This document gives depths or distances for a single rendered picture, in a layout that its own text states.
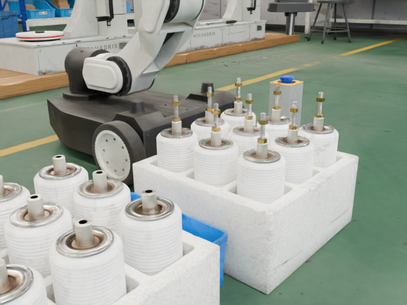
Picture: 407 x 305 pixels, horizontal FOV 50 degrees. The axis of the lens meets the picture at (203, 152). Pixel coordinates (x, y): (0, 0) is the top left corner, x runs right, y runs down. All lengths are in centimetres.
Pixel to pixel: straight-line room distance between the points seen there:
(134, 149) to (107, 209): 56
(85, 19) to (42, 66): 56
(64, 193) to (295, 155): 46
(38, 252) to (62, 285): 9
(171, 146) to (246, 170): 21
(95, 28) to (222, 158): 254
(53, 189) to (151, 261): 24
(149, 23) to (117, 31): 196
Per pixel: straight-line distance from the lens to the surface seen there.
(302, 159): 95
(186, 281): 68
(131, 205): 69
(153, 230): 64
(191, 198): 94
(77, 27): 326
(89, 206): 72
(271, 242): 85
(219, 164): 91
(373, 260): 106
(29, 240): 67
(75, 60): 177
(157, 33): 139
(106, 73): 159
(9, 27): 545
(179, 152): 99
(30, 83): 280
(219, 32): 414
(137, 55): 152
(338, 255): 106
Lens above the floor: 56
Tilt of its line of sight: 20 degrees down
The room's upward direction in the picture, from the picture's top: 1 degrees counter-clockwise
